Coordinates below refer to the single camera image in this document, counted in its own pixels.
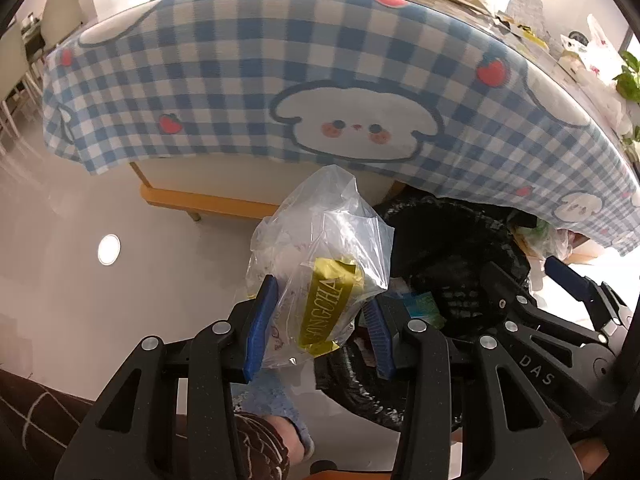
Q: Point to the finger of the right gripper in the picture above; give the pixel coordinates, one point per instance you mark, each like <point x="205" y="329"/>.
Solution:
<point x="513" y="299"/>
<point x="602" y="303"/>

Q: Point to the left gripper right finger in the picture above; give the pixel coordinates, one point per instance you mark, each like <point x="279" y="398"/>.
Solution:
<point x="408" y="345"/>

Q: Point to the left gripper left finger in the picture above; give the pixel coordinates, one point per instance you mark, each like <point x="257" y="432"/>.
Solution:
<point x="130" y="432"/>

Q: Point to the clear bag yellow ribbon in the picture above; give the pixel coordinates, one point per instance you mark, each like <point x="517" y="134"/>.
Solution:
<point x="330" y="253"/>

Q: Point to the yellow white snack wrapper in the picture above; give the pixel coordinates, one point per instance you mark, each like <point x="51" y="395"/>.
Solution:
<point x="520" y="30"/>

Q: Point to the green medicine box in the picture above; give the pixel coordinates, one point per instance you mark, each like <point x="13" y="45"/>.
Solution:
<point x="422" y="306"/>

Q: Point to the black lined trash bin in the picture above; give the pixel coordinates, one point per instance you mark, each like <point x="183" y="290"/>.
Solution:
<point x="441" y="246"/>

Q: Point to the person's right hand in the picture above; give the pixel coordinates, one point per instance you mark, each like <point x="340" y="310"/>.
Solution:
<point x="591" y="454"/>

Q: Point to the blue fuzzy slipper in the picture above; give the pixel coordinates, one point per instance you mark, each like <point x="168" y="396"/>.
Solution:
<point x="267" y="398"/>

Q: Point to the potted green plant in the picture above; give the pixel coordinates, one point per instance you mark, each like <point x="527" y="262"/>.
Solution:
<point x="628" y="95"/>

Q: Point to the white red plastic bag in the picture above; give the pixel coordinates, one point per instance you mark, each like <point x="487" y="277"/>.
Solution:
<point x="597" y="54"/>

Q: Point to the blue checkered bear tablecloth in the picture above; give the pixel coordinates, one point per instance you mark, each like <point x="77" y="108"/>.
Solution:
<point x="387" y="86"/>

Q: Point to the beige dining chair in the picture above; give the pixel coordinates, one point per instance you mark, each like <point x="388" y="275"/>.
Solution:
<point x="60" y="18"/>
<point x="16" y="75"/>

